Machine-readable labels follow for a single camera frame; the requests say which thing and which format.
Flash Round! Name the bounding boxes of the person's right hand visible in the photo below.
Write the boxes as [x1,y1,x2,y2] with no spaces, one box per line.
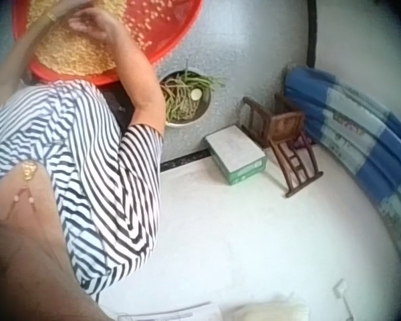
[68,7,122,45]

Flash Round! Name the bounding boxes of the person's left hand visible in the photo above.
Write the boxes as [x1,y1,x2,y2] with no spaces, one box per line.
[51,0,95,18]

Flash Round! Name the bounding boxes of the heap of yellow lentils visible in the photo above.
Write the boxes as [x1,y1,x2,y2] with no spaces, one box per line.
[25,0,128,76]

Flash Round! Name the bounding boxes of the red plastic basin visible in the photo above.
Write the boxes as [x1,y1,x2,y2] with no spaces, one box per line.
[12,0,205,87]

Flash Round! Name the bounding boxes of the heap of green beans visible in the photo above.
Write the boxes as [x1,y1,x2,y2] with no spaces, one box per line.
[159,60,225,123]

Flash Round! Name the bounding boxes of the metal bowl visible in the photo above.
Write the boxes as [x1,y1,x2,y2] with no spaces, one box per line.
[158,68,212,128]

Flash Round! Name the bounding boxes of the white and green cardboard box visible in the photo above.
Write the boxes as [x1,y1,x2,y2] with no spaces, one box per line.
[204,124,268,186]

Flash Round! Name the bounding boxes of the black pipe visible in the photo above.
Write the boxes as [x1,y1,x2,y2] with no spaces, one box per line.
[305,0,319,69]

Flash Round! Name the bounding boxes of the small brown wooden chair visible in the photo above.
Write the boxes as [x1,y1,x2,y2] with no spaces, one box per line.
[237,92,324,199]

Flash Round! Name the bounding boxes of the blue checkered folded mattress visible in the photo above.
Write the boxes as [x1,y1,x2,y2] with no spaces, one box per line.
[283,64,401,258]

